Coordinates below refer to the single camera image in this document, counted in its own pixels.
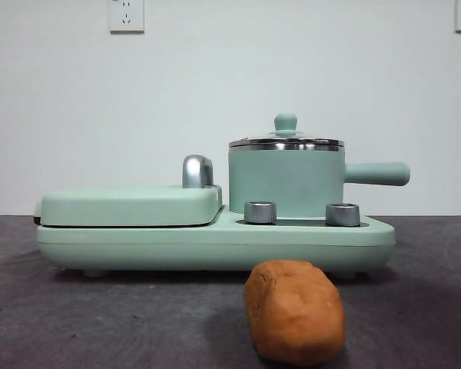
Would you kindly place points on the green grill press cover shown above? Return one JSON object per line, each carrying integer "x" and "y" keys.
{"x": 130, "y": 207}

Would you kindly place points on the silver control knob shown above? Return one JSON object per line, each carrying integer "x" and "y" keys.
{"x": 259, "y": 213}
{"x": 342, "y": 215}

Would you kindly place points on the brown potato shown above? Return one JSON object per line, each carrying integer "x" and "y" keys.
{"x": 296, "y": 315}

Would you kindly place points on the glass lid with green knob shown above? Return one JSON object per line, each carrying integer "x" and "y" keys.
{"x": 286, "y": 123}

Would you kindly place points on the green breakfast maker base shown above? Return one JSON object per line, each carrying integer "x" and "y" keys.
{"x": 215, "y": 250}

